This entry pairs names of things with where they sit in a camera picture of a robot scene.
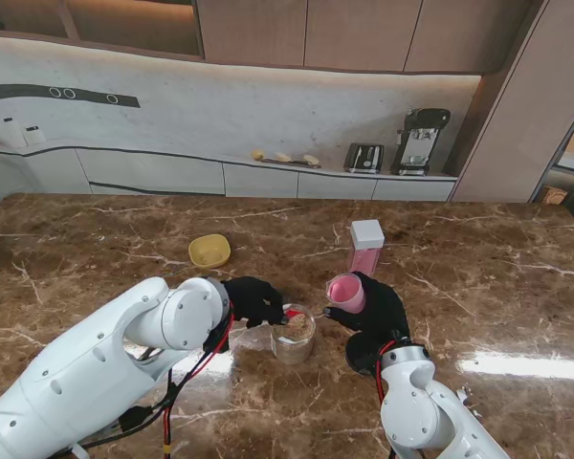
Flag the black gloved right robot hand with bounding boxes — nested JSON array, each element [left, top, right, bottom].
[[322, 271, 412, 346]]

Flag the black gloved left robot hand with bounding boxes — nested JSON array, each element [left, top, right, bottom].
[[222, 275, 291, 330]]

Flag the pink measuring cup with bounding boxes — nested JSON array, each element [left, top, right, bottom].
[[324, 272, 366, 315]]

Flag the black round jar lid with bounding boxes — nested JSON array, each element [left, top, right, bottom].
[[344, 332, 384, 377]]

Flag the clear glass grain jar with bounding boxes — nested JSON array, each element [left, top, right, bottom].
[[269, 302, 317, 365]]

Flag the yellow plastic bowl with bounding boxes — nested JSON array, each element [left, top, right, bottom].
[[188, 233, 232, 268]]

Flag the pink container with white lid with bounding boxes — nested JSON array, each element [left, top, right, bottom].
[[347, 219, 386, 278]]

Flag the dark wooden serving board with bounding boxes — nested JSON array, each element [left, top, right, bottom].
[[260, 157, 322, 170]]

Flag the black toaster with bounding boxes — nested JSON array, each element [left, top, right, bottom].
[[342, 142, 386, 174]]

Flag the white counter cabinet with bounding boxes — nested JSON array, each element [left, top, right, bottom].
[[0, 138, 460, 202]]

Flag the black espresso machine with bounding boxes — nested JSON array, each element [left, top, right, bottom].
[[390, 107, 452, 177]]

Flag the orange printed box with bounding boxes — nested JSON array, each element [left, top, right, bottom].
[[540, 185, 568, 207]]

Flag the short white bottle black cap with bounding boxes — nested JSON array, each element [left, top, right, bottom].
[[22, 125, 47, 147]]

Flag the tall white bottle black cap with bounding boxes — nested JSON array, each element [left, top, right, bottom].
[[0, 117, 26, 148]]

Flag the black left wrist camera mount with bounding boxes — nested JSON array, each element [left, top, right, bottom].
[[203, 322, 233, 354]]

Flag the red black right arm cables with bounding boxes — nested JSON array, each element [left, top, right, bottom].
[[373, 337, 410, 459]]

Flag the red black arm cables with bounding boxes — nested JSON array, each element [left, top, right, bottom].
[[71, 298, 235, 459], [373, 337, 410, 459]]

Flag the red black left arm cables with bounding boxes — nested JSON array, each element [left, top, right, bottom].
[[71, 298, 235, 459]]

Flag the wooden wall cabinets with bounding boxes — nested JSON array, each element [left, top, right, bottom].
[[0, 0, 551, 76]]

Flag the black wall panel with rings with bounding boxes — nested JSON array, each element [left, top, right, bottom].
[[0, 84, 141, 109]]

